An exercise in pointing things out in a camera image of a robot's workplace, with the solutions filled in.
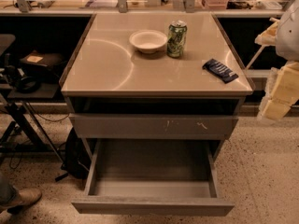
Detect black box with label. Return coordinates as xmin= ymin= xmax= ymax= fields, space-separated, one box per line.
xmin=20 ymin=51 xmax=67 ymax=83

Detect brown shoe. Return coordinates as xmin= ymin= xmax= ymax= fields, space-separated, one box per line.
xmin=0 ymin=188 xmax=42 ymax=214

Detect white stick with handle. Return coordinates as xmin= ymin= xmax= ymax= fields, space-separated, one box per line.
xmin=246 ymin=17 xmax=279 ymax=69

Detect grey top drawer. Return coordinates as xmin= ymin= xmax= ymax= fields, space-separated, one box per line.
xmin=69 ymin=113 xmax=238 ymax=140

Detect black backpack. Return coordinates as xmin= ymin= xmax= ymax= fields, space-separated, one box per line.
xmin=55 ymin=128 xmax=91 ymax=182

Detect black headphones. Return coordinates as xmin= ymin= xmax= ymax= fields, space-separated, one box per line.
xmin=15 ymin=77 xmax=40 ymax=93

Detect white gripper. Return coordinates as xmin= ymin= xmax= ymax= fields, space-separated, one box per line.
xmin=254 ymin=21 xmax=299 ymax=120

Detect green soda can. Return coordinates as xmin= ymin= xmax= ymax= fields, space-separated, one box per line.
xmin=167 ymin=21 xmax=187 ymax=58

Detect dark blue snack bag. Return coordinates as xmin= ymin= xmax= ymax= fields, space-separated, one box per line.
xmin=203 ymin=59 xmax=238 ymax=84

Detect grey drawer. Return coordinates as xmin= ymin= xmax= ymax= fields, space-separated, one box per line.
xmin=72 ymin=139 xmax=235 ymax=217
xmin=69 ymin=113 xmax=238 ymax=140

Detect white bowl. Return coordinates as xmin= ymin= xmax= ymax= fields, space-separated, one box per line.
xmin=129 ymin=30 xmax=167 ymax=54

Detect grey drawer cabinet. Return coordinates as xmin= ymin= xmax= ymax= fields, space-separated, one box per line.
xmin=62 ymin=12 xmax=253 ymax=153

